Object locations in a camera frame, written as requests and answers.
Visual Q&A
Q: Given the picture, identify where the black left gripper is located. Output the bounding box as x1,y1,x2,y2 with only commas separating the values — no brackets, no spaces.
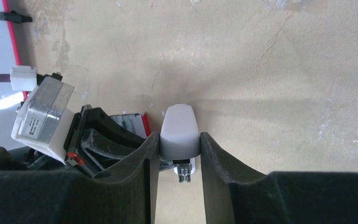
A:
63,105,145,178

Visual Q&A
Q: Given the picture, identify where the black whiteboard clip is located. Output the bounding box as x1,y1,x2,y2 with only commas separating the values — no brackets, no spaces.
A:
0,10,33,24

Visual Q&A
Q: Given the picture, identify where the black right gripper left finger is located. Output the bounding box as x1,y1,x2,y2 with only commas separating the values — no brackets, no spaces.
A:
0,132,159,224

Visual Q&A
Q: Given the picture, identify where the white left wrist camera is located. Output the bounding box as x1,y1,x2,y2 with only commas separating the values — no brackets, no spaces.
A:
10,66,75,163

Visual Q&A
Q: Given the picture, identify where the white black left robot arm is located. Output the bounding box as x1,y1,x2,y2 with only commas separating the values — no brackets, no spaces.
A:
0,105,146,178

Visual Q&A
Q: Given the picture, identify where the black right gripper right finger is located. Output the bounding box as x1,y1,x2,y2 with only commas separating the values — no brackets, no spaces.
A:
200,132,358,224

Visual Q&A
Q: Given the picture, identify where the white stapler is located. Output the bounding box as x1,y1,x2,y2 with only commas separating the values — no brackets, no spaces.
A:
159,104,200,183

